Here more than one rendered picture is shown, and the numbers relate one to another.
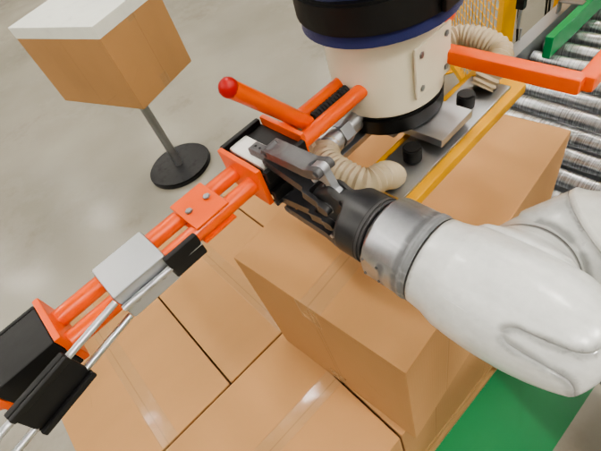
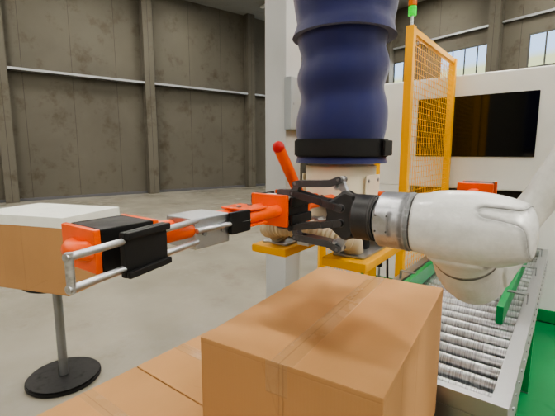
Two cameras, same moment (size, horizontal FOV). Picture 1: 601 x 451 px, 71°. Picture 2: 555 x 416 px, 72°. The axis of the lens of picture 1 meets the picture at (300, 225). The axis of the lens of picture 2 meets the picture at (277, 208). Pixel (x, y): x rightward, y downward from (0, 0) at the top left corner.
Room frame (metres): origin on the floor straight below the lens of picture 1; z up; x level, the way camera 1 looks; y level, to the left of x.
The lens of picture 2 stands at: (-0.22, 0.34, 1.34)
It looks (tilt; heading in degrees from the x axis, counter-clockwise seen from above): 8 degrees down; 334
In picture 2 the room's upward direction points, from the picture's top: straight up
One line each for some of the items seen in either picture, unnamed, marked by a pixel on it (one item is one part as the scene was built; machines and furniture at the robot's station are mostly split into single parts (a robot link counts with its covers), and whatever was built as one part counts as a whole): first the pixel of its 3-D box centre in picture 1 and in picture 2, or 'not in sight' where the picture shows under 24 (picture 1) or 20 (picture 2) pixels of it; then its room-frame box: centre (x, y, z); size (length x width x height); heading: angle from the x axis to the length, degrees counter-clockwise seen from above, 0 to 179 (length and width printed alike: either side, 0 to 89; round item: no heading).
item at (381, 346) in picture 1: (406, 251); (338, 380); (0.55, -0.21, 0.74); 0.60 x 0.40 x 0.40; 122
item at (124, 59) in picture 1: (105, 45); (52, 244); (2.24, 0.57, 0.82); 0.60 x 0.40 x 0.40; 47
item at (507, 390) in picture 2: not in sight; (530, 309); (0.95, -1.74, 0.50); 2.31 x 0.05 x 0.19; 117
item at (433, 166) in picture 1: (439, 131); (374, 241); (0.48, -0.26, 1.13); 0.34 x 0.10 x 0.05; 118
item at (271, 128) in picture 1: (266, 157); (281, 206); (0.44, 0.01, 1.23); 0.10 x 0.08 x 0.06; 28
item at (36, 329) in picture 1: (29, 354); (112, 240); (0.28, 0.32, 1.23); 0.08 x 0.07 x 0.05; 118
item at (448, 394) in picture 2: not in sight; (391, 373); (0.71, -0.55, 0.58); 0.70 x 0.03 x 0.06; 27
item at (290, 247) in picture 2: not in sight; (306, 231); (0.65, -0.17, 1.13); 0.34 x 0.10 x 0.05; 118
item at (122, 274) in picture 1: (137, 273); (198, 228); (0.34, 0.20, 1.23); 0.07 x 0.07 x 0.04; 28
